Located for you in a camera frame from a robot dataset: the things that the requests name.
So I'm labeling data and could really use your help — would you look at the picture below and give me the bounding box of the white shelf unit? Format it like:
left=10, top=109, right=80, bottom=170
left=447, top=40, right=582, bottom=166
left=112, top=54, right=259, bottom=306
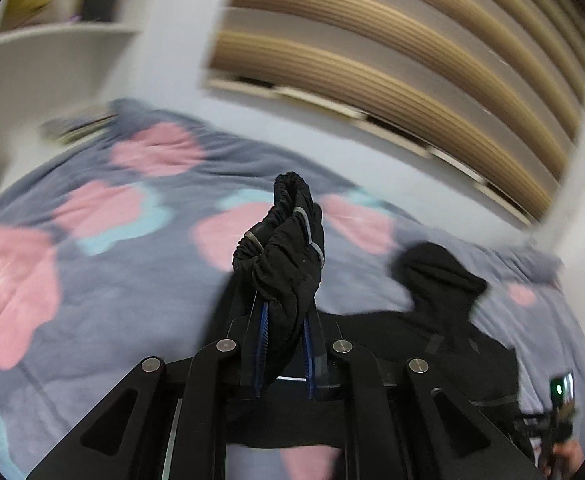
left=0, top=0, right=148, bottom=128

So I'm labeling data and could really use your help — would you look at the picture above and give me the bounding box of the white post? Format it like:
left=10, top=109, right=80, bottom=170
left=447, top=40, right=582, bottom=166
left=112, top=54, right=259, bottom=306
left=535, top=35, right=585, bottom=253

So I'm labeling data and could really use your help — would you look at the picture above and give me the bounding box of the grey blanket with pink flowers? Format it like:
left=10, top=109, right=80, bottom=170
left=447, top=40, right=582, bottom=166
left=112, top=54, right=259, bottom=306
left=0, top=97, right=585, bottom=480

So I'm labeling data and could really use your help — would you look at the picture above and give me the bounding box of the black garment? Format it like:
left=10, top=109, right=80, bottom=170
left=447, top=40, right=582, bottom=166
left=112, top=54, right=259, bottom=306
left=207, top=172, right=523, bottom=453

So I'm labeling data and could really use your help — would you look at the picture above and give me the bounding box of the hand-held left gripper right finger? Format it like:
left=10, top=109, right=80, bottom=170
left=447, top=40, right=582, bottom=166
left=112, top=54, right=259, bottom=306
left=302, top=305, right=545, bottom=480

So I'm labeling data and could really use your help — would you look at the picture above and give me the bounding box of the wooden slatted panel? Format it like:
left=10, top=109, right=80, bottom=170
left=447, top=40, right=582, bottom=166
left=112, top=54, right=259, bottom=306
left=205, top=0, right=585, bottom=226

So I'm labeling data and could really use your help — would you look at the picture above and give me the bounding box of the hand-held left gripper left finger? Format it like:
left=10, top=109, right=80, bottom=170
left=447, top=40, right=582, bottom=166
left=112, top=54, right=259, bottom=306
left=25, top=302, right=273, bottom=480

